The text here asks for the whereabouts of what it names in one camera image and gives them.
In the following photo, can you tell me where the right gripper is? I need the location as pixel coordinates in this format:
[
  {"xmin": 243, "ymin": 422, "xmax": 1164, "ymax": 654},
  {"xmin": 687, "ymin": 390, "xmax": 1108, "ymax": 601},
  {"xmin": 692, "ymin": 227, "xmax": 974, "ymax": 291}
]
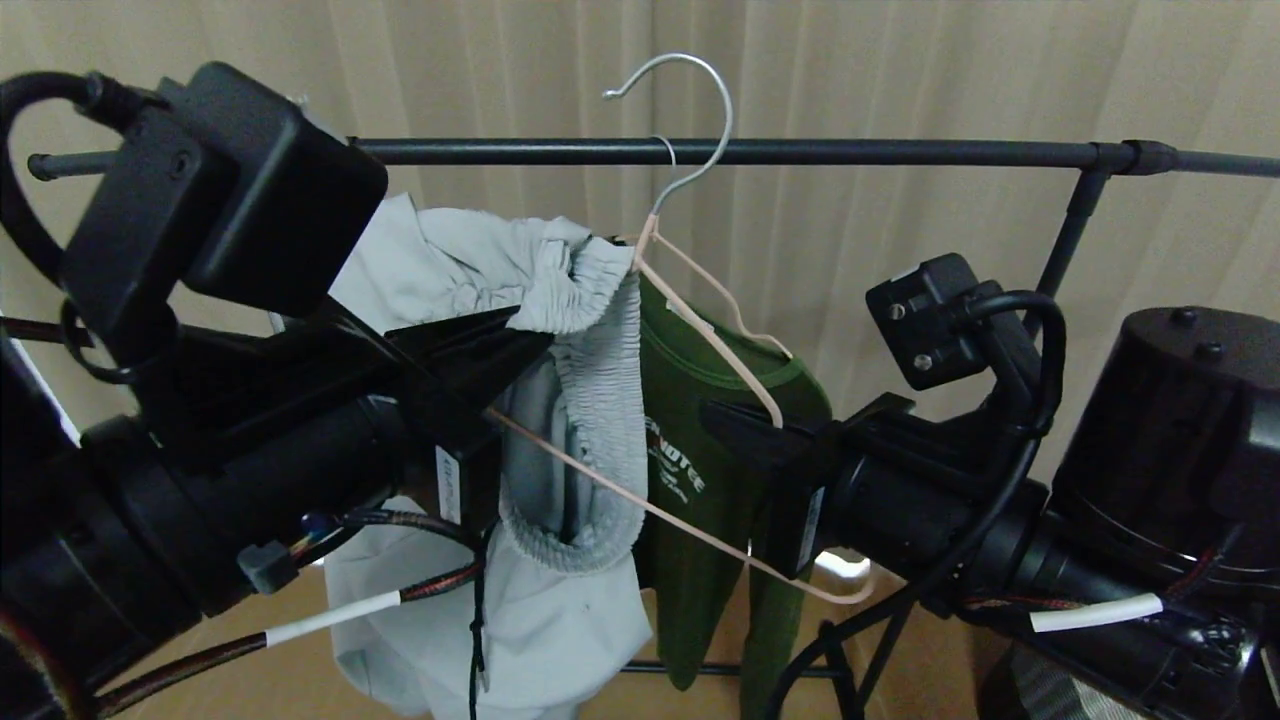
[{"xmin": 788, "ymin": 428, "xmax": 1053, "ymax": 613}]

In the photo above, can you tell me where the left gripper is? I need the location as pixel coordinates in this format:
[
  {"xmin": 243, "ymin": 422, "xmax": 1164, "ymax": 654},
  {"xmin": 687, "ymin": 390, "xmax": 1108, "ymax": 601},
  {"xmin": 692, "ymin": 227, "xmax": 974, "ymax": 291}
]
[{"xmin": 128, "ymin": 368, "xmax": 503, "ymax": 613}]

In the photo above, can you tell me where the green printed T-shirt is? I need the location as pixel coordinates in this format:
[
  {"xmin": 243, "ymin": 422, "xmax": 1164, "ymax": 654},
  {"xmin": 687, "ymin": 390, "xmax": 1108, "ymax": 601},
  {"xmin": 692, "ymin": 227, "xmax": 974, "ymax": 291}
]
[{"xmin": 628, "ymin": 273, "xmax": 834, "ymax": 720}]

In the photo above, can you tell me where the pale grey garment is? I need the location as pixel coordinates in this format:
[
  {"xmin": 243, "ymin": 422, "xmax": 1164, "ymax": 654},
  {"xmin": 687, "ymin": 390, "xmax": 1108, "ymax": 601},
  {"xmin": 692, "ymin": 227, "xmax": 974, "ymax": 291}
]
[{"xmin": 324, "ymin": 192, "xmax": 658, "ymax": 720}]

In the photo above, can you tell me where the pink clothes hanger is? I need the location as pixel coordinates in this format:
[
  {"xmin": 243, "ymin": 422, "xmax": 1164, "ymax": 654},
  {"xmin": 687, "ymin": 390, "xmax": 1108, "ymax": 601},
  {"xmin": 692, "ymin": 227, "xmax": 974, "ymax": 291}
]
[
  {"xmin": 484, "ymin": 52, "xmax": 878, "ymax": 607},
  {"xmin": 614, "ymin": 135, "xmax": 797, "ymax": 362}
]

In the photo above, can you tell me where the white laundry basket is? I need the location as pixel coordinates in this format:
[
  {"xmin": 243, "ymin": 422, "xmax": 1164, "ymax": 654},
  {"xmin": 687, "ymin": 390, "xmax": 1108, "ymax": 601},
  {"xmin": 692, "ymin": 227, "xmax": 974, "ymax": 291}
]
[{"xmin": 1008, "ymin": 648, "xmax": 1153, "ymax": 720}]

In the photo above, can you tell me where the black clothes rack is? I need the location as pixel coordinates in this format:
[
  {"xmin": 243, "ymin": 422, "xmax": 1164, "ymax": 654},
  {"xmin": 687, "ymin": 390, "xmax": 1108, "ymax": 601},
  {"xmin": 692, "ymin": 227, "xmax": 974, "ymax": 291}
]
[{"xmin": 27, "ymin": 136, "xmax": 1280, "ymax": 720}]

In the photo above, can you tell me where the beige curtain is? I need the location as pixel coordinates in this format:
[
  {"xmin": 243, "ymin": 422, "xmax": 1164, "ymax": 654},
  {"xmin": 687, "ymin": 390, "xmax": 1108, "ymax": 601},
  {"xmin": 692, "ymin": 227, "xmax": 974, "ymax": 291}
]
[{"xmin": 0, "ymin": 0, "xmax": 1280, "ymax": 601}]

